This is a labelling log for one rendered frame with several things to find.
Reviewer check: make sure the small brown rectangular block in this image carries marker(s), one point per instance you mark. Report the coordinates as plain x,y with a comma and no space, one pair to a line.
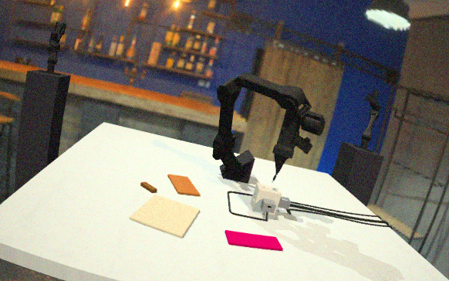
150,188

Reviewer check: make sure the orange rectangular block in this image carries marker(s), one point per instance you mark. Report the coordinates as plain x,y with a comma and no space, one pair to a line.
183,185

